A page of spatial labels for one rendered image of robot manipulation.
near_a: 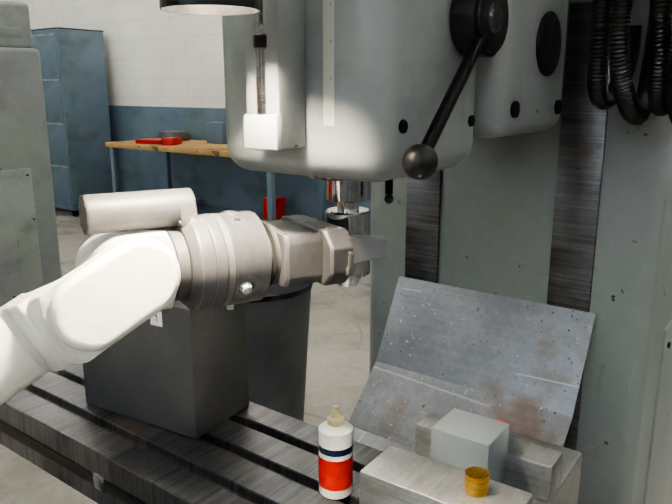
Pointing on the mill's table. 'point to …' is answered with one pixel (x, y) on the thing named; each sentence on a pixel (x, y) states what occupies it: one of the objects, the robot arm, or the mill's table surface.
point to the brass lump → (476, 481)
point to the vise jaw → (425, 483)
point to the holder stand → (176, 370)
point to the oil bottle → (335, 456)
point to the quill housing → (361, 90)
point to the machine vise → (526, 465)
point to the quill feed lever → (467, 32)
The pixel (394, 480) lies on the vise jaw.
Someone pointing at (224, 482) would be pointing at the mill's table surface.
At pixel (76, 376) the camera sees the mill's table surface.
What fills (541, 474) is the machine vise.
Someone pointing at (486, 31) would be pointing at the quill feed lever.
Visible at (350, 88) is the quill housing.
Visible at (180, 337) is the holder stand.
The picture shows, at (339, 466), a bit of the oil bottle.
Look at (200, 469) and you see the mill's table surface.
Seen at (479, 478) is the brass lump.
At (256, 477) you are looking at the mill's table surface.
